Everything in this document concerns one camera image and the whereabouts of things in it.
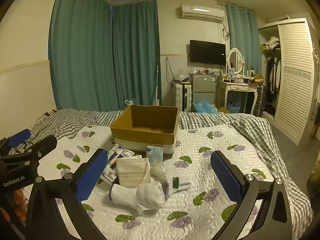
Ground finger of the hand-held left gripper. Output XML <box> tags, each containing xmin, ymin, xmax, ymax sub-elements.
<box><xmin>0</xmin><ymin>134</ymin><xmax>58</xmax><ymax>167</ymax></box>
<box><xmin>0</xmin><ymin>128</ymin><xmax>32</xmax><ymax>156</ymax></box>

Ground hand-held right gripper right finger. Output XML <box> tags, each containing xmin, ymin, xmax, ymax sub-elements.
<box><xmin>210</xmin><ymin>150</ymin><xmax>293</xmax><ymax>240</ymax></box>

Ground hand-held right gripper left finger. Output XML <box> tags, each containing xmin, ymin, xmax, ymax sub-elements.
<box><xmin>25</xmin><ymin>148</ymin><xmax>108</xmax><ymax>240</ymax></box>

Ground floral print packet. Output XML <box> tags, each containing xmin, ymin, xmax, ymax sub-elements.
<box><xmin>101</xmin><ymin>144</ymin><xmax>135</xmax><ymax>183</ymax></box>

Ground beige face mask pack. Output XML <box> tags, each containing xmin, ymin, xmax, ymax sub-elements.
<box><xmin>115</xmin><ymin>155</ymin><xmax>152</xmax><ymax>188</ymax></box>

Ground white green striped sock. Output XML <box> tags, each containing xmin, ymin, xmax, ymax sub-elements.
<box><xmin>165</xmin><ymin>176</ymin><xmax>192</xmax><ymax>197</ymax></box>

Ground brown cardboard box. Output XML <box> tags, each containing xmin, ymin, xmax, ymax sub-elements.
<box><xmin>110</xmin><ymin>104</ymin><xmax>180</xmax><ymax>155</ymax></box>

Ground large white sock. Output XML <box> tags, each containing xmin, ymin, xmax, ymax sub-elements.
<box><xmin>108</xmin><ymin>181</ymin><xmax>166</xmax><ymax>215</ymax></box>

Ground blue tissue packet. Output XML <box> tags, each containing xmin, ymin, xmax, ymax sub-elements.
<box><xmin>146</xmin><ymin>145</ymin><xmax>164</xmax><ymax>163</ymax></box>

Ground small white sock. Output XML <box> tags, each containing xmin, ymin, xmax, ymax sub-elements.
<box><xmin>149</xmin><ymin>162</ymin><xmax>173</xmax><ymax>183</ymax></box>

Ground white floral quilt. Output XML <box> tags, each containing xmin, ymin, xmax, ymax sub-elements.
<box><xmin>10</xmin><ymin>124</ymin><xmax>288</xmax><ymax>240</ymax></box>

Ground blue basket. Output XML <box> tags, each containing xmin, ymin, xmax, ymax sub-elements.
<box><xmin>227</xmin><ymin>101</ymin><xmax>242</xmax><ymax>114</ymax></box>

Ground blue plastic bags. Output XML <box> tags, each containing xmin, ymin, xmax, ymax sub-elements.
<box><xmin>192</xmin><ymin>97</ymin><xmax>222</xmax><ymax>114</ymax></box>

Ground dark suitcase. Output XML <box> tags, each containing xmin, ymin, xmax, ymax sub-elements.
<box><xmin>254</xmin><ymin>85</ymin><xmax>266</xmax><ymax>117</ymax></box>

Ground white dressing table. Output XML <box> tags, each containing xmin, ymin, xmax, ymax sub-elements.
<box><xmin>215</xmin><ymin>79</ymin><xmax>260</xmax><ymax>117</ymax></box>

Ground white suitcase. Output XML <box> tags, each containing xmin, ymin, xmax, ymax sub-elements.
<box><xmin>174</xmin><ymin>83</ymin><xmax>193</xmax><ymax>112</ymax></box>

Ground grey small fridge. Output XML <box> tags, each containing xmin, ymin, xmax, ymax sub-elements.
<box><xmin>190</xmin><ymin>72</ymin><xmax>217</xmax><ymax>110</ymax></box>

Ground teal curtain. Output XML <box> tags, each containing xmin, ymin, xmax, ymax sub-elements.
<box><xmin>225</xmin><ymin>4</ymin><xmax>262</xmax><ymax>76</ymax></box>
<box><xmin>49</xmin><ymin>0</ymin><xmax>113</xmax><ymax>112</ymax></box>
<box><xmin>110</xmin><ymin>0</ymin><xmax>161</xmax><ymax>108</ymax></box>

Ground hanging dark clothes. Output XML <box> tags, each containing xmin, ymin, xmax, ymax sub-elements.
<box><xmin>265</xmin><ymin>56</ymin><xmax>282</xmax><ymax>103</ymax></box>

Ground white stick mop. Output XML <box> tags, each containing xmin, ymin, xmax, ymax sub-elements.
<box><xmin>153</xmin><ymin>65</ymin><xmax>161</xmax><ymax>107</ymax></box>

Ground clear plastic bag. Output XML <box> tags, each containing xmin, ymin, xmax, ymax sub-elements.
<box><xmin>175</xmin><ymin>67</ymin><xmax>192</xmax><ymax>83</ymax></box>

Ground white oval mirror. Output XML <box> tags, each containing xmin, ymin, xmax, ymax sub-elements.
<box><xmin>226</xmin><ymin>48</ymin><xmax>245</xmax><ymax>77</ymax></box>

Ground white louvered wardrobe door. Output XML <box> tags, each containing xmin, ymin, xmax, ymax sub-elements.
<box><xmin>274</xmin><ymin>17</ymin><xmax>316</xmax><ymax>146</ymax></box>

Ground pile of shelf clothes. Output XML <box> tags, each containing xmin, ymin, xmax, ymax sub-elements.
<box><xmin>261</xmin><ymin>36</ymin><xmax>280</xmax><ymax>50</ymax></box>

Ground white air conditioner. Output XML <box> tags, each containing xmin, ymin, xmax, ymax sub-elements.
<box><xmin>178</xmin><ymin>4</ymin><xmax>225</xmax><ymax>22</ymax></box>

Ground black cable loop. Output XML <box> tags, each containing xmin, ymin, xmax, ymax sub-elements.
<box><xmin>14</xmin><ymin>142</ymin><xmax>28</xmax><ymax>153</ymax></box>

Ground black wall cable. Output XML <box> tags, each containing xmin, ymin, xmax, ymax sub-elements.
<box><xmin>165</xmin><ymin>57</ymin><xmax>176</xmax><ymax>86</ymax></box>

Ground black wall television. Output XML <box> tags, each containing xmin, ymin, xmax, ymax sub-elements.
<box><xmin>189</xmin><ymin>39</ymin><xmax>227</xmax><ymax>65</ymax></box>

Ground air conditioner power cord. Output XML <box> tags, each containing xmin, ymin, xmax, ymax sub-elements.
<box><xmin>220</xmin><ymin>21</ymin><xmax>231</xmax><ymax>42</ymax></box>

